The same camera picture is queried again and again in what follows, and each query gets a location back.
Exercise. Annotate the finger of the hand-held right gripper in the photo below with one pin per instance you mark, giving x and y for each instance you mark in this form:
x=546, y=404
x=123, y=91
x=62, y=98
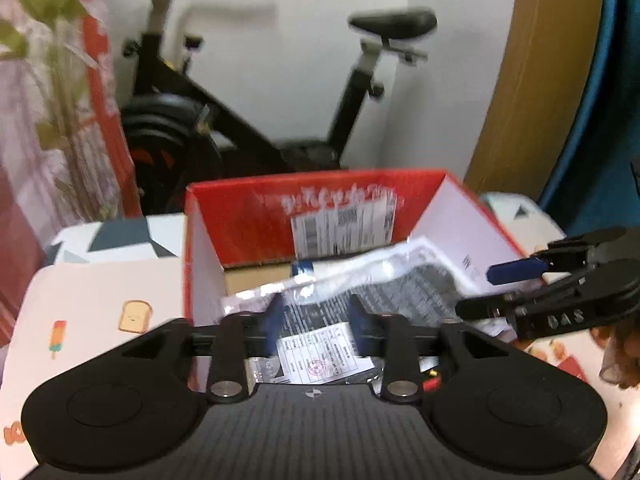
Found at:
x=515, y=269
x=490, y=306

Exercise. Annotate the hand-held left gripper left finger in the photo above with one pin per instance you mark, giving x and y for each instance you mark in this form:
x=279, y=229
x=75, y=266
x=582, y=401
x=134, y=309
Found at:
x=274, y=317

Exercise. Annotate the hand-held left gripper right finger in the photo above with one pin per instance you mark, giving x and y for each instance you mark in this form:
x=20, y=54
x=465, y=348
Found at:
x=356, y=322

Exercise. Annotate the clear plastic garment packet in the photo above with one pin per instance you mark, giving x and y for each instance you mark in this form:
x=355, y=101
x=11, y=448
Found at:
x=400, y=285

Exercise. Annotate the red strawberry print cardboard box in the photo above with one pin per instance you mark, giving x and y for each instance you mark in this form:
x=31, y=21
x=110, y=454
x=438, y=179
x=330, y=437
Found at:
x=240, y=225

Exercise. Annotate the person's right hand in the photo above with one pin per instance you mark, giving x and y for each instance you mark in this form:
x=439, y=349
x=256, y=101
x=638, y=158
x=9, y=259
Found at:
x=622, y=355

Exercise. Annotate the teal curtain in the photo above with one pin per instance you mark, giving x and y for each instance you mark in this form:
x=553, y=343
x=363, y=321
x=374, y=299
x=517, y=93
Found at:
x=600, y=160

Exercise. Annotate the wooden door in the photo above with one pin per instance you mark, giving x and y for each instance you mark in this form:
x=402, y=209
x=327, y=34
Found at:
x=540, y=85

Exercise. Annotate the black exercise bike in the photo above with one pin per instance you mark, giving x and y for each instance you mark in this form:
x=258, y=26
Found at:
x=165, y=125

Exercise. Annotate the red white plant print curtain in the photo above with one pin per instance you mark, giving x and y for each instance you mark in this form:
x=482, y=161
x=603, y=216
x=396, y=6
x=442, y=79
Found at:
x=45, y=160

